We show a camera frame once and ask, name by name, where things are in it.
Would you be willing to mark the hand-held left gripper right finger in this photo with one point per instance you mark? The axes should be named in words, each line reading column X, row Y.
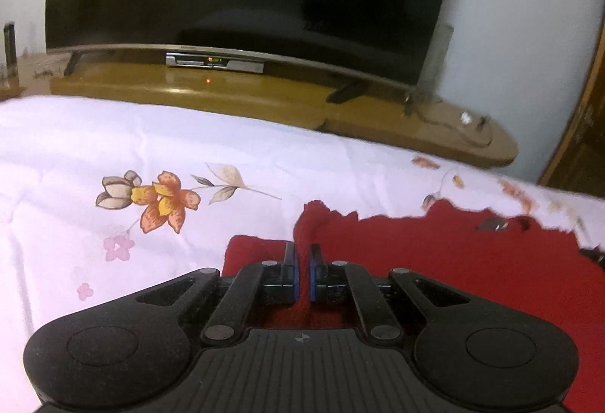
column 313, row 273

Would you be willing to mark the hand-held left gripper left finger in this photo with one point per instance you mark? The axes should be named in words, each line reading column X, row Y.
column 294, row 273

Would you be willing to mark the red knitted sweater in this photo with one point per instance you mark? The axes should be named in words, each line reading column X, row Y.
column 472, row 261

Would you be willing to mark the white floral bedsheet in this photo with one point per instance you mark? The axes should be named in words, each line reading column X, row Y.
column 142, row 143

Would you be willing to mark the wooden television stand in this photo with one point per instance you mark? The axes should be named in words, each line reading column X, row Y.
column 189, row 94

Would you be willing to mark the small white object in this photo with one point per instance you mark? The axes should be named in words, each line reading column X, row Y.
column 465, row 118

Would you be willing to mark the silver set-top box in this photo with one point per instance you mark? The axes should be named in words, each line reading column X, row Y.
column 212, row 61

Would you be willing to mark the clear glass vase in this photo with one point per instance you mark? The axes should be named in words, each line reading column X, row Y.
column 437, row 58

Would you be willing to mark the brown wooden door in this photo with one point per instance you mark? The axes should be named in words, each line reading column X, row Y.
column 579, row 124

